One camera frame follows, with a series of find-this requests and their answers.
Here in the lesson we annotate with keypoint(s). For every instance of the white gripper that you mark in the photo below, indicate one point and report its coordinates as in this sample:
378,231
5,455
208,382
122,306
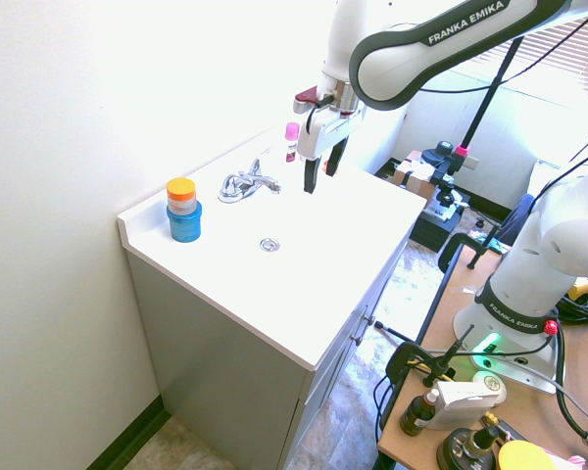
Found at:
326,131

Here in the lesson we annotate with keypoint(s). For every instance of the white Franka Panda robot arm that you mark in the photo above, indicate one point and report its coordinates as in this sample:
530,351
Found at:
544,235

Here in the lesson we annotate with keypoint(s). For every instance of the pink capped bottle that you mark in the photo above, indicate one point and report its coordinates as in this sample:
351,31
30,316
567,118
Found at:
291,142

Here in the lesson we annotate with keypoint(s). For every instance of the chrome sink faucet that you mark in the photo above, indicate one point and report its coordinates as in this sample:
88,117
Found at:
247,182

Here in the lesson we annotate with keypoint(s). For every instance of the white sink vanity cabinet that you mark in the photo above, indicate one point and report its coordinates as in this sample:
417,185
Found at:
274,245

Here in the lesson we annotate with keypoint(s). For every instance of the chrome sink drain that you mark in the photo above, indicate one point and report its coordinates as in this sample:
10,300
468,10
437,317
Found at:
269,244

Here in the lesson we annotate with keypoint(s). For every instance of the black tripod base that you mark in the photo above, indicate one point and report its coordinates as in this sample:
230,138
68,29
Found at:
446,193

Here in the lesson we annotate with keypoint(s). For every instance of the black storage crate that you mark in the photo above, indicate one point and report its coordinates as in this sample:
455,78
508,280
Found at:
433,227

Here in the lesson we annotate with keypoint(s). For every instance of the orange lidded jar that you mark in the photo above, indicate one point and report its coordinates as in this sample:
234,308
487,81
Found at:
181,194

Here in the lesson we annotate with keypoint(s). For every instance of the blue plastic jar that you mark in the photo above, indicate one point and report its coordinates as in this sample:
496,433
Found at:
184,222

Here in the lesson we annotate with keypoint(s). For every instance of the black C-clamp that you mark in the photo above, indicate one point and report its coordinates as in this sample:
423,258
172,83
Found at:
453,249
411,362

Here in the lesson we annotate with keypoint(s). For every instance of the grey vanity cabinet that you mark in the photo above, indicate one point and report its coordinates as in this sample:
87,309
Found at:
235,372

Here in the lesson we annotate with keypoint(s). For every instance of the dark amber glass bottle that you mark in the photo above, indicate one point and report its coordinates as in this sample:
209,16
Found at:
418,412

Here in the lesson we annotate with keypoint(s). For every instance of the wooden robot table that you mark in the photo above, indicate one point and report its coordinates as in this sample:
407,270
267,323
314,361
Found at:
490,372

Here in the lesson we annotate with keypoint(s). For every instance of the window blinds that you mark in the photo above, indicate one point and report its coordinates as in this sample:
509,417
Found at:
563,46

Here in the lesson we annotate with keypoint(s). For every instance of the white cardboard box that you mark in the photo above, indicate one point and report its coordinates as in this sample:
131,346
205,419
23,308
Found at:
463,406

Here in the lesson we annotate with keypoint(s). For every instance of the yellow round lid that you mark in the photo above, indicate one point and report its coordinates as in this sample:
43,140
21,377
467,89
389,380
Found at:
524,457

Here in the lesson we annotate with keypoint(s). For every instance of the red wrist camera mount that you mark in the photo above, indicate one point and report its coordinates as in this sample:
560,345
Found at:
306,98

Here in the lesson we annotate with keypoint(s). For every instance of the black camera stand pole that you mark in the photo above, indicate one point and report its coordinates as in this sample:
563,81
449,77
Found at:
490,85

